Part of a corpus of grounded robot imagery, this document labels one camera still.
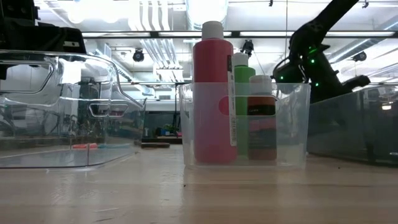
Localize small brown paint bottle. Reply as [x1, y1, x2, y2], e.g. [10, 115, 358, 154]
[247, 74, 278, 162]

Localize tall pink paint bottle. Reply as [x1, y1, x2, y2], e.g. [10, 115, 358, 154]
[192, 21, 238, 166]

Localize black overhead camera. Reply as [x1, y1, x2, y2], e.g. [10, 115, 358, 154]
[239, 39, 256, 58]

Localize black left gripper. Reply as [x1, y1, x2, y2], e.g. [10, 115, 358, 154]
[0, 17, 88, 55]

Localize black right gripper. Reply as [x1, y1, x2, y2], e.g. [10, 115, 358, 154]
[272, 45, 371, 104]

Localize black ceiling spotlight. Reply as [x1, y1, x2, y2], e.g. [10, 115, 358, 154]
[132, 49, 146, 63]
[352, 50, 368, 63]

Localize green paint bottle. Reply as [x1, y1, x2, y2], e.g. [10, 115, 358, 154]
[233, 52, 257, 160]

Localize orange handled scissors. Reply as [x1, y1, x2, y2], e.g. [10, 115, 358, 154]
[71, 142, 99, 151]

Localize blue handled scissors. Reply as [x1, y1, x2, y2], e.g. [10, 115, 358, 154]
[98, 142, 132, 149]

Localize large clear plastic bin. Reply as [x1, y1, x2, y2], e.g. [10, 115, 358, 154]
[0, 49, 147, 170]

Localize small clear plastic bin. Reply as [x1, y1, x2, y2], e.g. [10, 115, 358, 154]
[178, 82, 312, 170]

